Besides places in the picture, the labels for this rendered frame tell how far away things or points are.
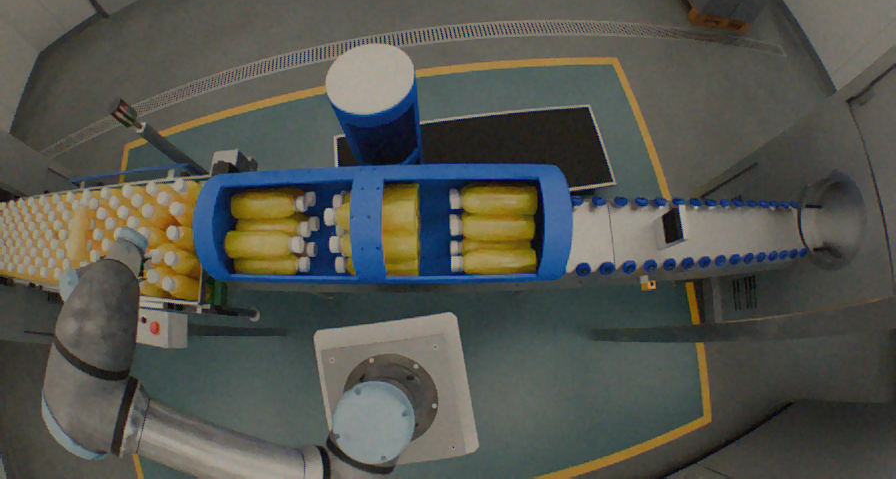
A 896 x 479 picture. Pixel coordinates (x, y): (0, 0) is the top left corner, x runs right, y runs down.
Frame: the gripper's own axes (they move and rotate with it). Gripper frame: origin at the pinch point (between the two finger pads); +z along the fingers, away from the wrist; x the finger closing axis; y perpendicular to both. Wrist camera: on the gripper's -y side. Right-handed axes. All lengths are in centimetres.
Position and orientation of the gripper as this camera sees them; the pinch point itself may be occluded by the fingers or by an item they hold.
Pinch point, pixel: (147, 258)
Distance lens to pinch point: 121.5
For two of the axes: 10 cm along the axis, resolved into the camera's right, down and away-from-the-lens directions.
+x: 0.1, -9.9, -1.3
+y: 10.0, 0.0, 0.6
